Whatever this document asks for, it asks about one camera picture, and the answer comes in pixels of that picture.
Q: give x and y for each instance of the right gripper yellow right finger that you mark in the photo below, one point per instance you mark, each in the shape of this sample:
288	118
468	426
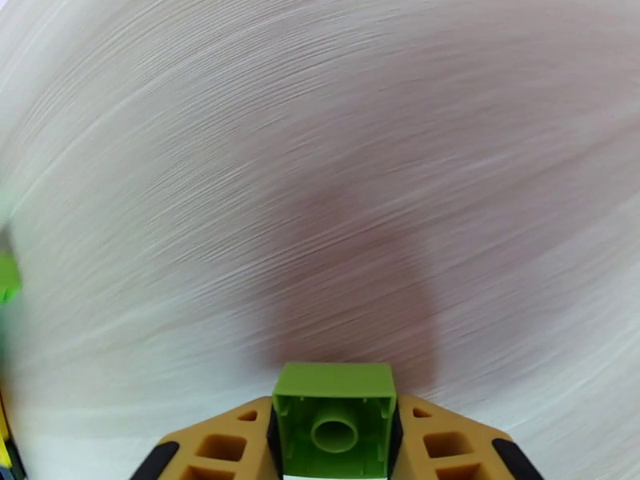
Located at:
407	443

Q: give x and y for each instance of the small lime green brick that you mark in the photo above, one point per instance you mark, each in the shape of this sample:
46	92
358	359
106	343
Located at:
335	388
7	278

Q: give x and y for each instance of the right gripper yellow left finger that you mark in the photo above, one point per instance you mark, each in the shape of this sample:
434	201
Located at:
250	443

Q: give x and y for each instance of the yellow plastic bin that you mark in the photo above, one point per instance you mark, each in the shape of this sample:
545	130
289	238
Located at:
3	433

